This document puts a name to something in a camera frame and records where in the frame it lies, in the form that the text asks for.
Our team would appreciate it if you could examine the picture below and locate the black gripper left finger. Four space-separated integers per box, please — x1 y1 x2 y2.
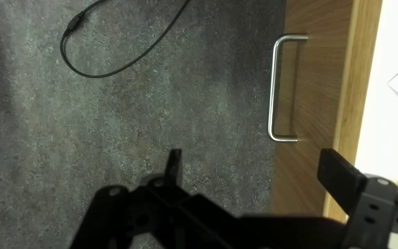
69 149 197 249

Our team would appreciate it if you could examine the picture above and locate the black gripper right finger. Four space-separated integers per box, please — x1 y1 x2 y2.
317 149 398 249

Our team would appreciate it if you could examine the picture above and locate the wooden drawer white inside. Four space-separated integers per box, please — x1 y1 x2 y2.
270 0 398 249

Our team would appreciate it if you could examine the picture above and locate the black floor cable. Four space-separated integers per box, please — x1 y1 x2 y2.
60 0 194 79

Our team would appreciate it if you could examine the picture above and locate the silver drawer handle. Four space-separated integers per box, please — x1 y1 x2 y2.
267 34 310 145

